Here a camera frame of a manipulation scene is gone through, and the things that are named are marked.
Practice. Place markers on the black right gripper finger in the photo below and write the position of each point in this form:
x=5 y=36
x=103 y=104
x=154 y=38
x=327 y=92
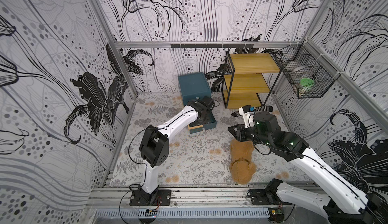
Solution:
x=239 y=135
x=236 y=128

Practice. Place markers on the yellow square brooch box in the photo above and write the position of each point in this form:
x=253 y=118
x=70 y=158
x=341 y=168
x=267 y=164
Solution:
x=195 y=127

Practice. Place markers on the black wall hook bar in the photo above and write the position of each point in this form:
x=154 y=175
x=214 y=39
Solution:
x=217 y=45

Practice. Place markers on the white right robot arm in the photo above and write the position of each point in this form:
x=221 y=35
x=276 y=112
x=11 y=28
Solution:
x=353 y=175

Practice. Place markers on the green lidded cup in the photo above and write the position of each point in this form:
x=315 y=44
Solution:
x=306 y=84

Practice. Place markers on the black white striped sock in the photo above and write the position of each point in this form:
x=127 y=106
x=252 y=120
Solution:
x=260 y=108

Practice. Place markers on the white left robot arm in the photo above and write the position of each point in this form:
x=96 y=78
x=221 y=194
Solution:
x=154 y=147

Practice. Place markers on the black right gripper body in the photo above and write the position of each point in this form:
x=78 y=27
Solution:
x=240 y=132

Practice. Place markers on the brown teddy bear plush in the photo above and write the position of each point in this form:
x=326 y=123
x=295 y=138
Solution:
x=242 y=168

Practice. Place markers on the teal yellow drawer cabinet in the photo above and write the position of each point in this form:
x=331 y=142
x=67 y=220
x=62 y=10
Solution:
x=195 y=86

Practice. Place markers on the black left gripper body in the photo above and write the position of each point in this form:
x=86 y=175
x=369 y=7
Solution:
x=203 y=118

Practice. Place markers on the white bowl in basket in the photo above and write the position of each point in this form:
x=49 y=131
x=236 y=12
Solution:
x=300 y=71

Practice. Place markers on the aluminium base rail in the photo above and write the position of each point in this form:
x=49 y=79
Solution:
x=220 y=195

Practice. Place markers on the black wire wall basket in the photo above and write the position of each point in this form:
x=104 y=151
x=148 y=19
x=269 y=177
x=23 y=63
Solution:
x=298 y=55

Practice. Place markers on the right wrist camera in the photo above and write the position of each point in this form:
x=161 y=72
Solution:
x=246 y=112

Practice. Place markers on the wooden black-framed shelf rack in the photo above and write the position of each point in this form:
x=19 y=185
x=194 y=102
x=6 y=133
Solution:
x=249 y=79

